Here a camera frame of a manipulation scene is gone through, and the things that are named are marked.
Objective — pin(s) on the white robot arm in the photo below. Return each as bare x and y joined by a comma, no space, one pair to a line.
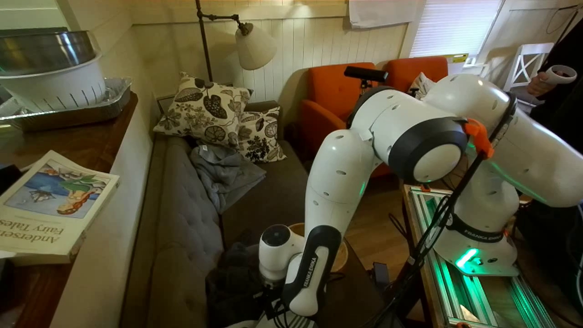
422,140

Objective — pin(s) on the round wooden bowl basket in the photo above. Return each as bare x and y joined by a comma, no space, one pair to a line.
341,255

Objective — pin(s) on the small floral pillow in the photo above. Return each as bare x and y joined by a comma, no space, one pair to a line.
259,135

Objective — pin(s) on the grey blanket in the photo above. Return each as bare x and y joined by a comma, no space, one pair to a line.
224,173

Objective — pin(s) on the orange armchair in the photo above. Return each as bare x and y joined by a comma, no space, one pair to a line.
331,94

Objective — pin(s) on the large floral pillow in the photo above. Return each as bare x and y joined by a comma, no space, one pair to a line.
204,109

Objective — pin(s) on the floor lamp white shade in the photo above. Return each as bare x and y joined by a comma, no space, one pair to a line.
255,47

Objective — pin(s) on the dark brown sofa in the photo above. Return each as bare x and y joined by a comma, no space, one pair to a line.
180,235

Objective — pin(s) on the dark grey cloth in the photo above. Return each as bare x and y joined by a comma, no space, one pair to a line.
233,286

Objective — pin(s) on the metal dish rack tray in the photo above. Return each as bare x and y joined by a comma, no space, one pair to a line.
116,94

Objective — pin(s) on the fairy tales book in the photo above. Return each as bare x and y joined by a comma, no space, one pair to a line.
44,213

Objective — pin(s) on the wooden counter shelf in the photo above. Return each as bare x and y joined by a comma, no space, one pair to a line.
31,291

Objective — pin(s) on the metal pot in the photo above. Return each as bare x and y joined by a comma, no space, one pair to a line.
27,51

